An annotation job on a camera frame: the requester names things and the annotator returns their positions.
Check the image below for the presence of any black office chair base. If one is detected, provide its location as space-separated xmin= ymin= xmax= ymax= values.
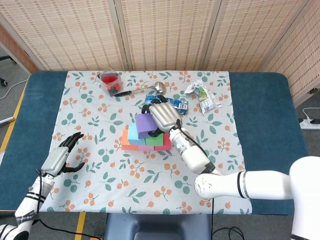
xmin=0 ymin=55 xmax=17 ymax=87

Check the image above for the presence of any green foam cube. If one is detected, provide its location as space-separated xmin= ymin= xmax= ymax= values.
xmin=145 ymin=133 xmax=165 ymax=147

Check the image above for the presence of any light blue foam cube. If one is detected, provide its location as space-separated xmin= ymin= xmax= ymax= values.
xmin=127 ymin=123 xmax=147 ymax=146

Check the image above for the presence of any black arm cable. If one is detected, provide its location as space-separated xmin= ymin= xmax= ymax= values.
xmin=36 ymin=169 xmax=104 ymax=240
xmin=176 ymin=119 xmax=218 ymax=240

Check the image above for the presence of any floral print tablecloth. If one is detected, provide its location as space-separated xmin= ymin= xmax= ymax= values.
xmin=34 ymin=70 xmax=253 ymax=216

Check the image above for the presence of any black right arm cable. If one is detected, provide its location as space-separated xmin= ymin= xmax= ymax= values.
xmin=176 ymin=119 xmax=218 ymax=240

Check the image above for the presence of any clear box with red contents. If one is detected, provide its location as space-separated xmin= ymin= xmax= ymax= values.
xmin=97 ymin=70 xmax=123 ymax=97

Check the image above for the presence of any black floor cable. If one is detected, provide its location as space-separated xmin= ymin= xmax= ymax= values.
xmin=211 ymin=226 xmax=245 ymax=240

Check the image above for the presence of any blue cookie box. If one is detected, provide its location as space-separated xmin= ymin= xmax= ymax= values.
xmin=144 ymin=94 xmax=189 ymax=116

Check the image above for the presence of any teal table cover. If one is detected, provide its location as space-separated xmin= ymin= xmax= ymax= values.
xmin=0 ymin=71 xmax=320 ymax=216

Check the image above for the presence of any orange foam cube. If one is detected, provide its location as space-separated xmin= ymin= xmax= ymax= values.
xmin=122 ymin=129 xmax=140 ymax=151

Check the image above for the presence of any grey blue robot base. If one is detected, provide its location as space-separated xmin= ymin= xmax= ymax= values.
xmin=104 ymin=213 xmax=212 ymax=240

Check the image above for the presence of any white floor cable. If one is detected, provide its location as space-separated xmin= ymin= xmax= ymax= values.
xmin=0 ymin=79 xmax=28 ymax=100

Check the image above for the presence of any white power strip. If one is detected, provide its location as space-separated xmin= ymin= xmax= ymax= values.
xmin=299 ymin=118 xmax=320 ymax=130

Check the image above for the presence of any metal ladle with black handle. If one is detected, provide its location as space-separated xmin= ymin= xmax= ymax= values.
xmin=114 ymin=81 xmax=167 ymax=98

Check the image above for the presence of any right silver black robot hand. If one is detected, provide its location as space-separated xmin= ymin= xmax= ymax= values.
xmin=141 ymin=94 xmax=184 ymax=138

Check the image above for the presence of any purple foam cube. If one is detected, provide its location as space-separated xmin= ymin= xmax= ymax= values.
xmin=135 ymin=112 xmax=158 ymax=140

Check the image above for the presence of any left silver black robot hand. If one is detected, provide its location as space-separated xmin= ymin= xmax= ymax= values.
xmin=40 ymin=131 xmax=86 ymax=176

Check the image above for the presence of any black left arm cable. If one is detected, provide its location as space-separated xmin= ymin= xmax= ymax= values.
xmin=36 ymin=169 xmax=104 ymax=240

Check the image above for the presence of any bamboo folding screen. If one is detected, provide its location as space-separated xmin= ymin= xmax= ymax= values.
xmin=0 ymin=0 xmax=320 ymax=102

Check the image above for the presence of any red foam cube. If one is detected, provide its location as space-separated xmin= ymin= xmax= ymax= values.
xmin=154 ymin=133 xmax=173 ymax=151

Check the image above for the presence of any crumpled white green snack bag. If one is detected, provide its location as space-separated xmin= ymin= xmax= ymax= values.
xmin=184 ymin=79 xmax=223 ymax=116

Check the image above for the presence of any white charger cable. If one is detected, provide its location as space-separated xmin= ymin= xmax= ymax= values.
xmin=302 ymin=107 xmax=320 ymax=121

